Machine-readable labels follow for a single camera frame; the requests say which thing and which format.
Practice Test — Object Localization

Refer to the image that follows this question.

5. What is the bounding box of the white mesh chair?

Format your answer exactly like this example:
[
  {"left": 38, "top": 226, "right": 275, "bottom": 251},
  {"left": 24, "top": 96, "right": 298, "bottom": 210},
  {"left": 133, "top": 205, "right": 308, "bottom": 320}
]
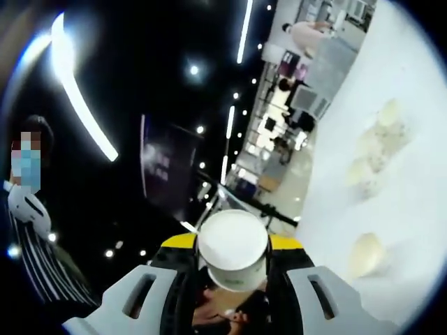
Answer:
[{"left": 291, "top": 85, "right": 329, "bottom": 118}]

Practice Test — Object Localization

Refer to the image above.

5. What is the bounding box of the large grey chair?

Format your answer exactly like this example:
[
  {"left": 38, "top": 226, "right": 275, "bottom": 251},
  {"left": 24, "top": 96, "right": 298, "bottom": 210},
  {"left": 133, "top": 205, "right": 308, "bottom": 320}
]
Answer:
[{"left": 307, "top": 34, "right": 360, "bottom": 102}]

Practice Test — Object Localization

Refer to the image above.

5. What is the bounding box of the white paper cup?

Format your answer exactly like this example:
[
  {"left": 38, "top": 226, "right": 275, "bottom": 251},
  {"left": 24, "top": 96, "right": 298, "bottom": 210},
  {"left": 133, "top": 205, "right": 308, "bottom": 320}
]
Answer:
[{"left": 197, "top": 209, "right": 270, "bottom": 292}]

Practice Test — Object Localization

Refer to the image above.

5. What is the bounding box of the white worn device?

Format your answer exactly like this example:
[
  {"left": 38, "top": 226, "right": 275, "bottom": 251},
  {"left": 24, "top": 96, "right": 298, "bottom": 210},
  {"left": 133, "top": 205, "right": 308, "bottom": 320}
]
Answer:
[{"left": 7, "top": 184, "right": 50, "bottom": 234}]

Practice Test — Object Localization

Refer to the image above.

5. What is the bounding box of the dark hanging banner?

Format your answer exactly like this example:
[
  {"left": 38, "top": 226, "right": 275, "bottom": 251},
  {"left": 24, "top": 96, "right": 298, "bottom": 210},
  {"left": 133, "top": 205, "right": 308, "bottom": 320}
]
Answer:
[{"left": 139, "top": 113, "right": 203, "bottom": 210}]

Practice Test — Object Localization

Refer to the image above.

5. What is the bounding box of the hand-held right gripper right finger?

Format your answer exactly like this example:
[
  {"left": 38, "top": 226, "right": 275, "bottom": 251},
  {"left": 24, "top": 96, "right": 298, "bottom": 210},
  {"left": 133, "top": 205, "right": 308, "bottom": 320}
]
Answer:
[{"left": 262, "top": 233, "right": 399, "bottom": 335}]

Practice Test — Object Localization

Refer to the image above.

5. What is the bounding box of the short straight ceiling light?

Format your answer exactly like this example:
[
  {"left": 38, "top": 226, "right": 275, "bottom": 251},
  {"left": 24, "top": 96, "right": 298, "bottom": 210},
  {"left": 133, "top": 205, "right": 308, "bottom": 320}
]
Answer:
[
  {"left": 226, "top": 105, "right": 235, "bottom": 142},
  {"left": 236, "top": 0, "right": 254, "bottom": 64}
]

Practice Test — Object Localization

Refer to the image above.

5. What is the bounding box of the long curved ceiling light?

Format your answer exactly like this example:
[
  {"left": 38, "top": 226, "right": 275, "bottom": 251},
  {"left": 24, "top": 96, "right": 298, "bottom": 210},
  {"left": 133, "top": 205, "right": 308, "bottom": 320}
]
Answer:
[{"left": 50, "top": 12, "right": 119, "bottom": 162}]

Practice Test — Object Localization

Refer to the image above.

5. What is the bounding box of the person's dark clothing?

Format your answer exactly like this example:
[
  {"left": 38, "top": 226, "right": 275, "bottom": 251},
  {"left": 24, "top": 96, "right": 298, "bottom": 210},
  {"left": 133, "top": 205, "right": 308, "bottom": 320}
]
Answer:
[{"left": 1, "top": 195, "right": 104, "bottom": 310}]

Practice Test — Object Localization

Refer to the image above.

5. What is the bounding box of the person's right hand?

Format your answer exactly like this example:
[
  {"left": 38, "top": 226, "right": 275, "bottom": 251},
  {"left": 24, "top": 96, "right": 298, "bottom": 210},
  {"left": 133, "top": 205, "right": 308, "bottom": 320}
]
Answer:
[{"left": 195, "top": 288, "right": 254, "bottom": 320}]

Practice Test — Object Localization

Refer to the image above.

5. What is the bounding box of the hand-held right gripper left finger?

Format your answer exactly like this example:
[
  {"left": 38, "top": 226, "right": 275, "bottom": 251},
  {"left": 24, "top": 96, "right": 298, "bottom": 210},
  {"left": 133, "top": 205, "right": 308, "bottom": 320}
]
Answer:
[{"left": 62, "top": 232, "right": 207, "bottom": 335}]

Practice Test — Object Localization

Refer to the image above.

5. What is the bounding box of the pile of paper cups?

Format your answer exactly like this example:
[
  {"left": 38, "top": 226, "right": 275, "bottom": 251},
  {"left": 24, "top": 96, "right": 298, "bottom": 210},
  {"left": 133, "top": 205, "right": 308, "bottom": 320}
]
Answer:
[{"left": 345, "top": 98, "right": 412, "bottom": 200}]

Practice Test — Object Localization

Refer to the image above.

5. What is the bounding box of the person's head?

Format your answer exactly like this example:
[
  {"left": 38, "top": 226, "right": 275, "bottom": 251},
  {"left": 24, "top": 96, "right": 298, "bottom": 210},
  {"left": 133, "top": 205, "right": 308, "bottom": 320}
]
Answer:
[{"left": 20, "top": 114, "right": 56, "bottom": 165}]

